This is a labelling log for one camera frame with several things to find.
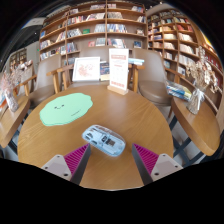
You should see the curved wooden bookshelf unit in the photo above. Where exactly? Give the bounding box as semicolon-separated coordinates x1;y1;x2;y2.
146;9;224;101

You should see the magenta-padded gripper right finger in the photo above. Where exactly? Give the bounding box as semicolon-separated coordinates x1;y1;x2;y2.
131;143;184;186

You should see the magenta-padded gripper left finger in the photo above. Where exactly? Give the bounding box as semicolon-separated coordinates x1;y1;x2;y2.
41;143;92;186

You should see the round wooden side table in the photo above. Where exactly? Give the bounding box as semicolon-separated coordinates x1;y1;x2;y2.
0;94;32;149
168;96;222;168

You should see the glass vase with dried flowers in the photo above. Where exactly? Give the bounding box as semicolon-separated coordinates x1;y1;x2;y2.
185;46;221;115
0;59;34;113

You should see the transparent light blue computer mouse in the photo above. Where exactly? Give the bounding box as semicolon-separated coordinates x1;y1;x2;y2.
81;124;127;158

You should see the stack of teal books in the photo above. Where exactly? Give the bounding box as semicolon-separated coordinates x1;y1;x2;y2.
128;57;146;66

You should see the stack of colourful books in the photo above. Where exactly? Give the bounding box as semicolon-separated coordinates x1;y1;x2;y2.
165;80;193;102

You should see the wide wooden bookshelf unit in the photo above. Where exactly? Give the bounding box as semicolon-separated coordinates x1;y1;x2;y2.
38;0;148;63

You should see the dark blue book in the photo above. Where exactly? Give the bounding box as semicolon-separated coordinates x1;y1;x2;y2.
99;61;111;82

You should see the green cloud-shaped mouse pad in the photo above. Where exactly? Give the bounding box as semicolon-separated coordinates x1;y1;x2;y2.
39;92;94;127

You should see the white framed floral picture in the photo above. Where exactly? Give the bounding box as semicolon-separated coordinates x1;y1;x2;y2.
71;56;101;83

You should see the distant wooden bookshelf unit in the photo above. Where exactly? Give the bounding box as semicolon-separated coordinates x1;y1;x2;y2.
8;47;28;71

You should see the white sign on wooden base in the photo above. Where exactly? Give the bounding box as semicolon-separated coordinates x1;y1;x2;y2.
107;48;130;96

